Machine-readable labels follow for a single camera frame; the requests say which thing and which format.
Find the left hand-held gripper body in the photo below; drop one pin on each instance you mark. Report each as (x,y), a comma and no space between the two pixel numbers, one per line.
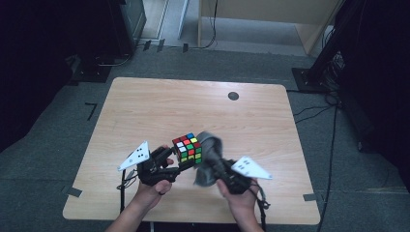
(154,170)

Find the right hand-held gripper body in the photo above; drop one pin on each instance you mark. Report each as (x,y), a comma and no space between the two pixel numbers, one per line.
(240,180)

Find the multicoloured puzzle cube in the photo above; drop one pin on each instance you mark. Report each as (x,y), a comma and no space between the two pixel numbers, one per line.
(187,148)

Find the person's right hand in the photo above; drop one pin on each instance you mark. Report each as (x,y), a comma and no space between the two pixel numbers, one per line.
(241,204)

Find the person's left hand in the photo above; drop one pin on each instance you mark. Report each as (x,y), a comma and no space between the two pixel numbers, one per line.
(151,196)

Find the dark round table grommet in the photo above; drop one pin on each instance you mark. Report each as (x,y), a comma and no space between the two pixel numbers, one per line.
(233,96)

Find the grey tape strip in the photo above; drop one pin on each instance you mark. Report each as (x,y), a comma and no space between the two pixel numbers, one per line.
(72,191)
(311,197)

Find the black tape floor mark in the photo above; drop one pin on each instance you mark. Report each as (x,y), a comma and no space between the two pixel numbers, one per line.
(93,109)

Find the black cabinet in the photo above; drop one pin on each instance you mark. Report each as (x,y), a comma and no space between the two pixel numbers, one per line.
(127,22)

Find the black metal stand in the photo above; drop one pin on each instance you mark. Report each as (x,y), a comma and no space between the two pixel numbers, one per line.
(325,51)

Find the light wooden cabinet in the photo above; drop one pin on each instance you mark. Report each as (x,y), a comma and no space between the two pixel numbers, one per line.
(257,9)

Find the black stand base plate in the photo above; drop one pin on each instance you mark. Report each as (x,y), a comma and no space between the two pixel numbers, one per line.
(92,72)

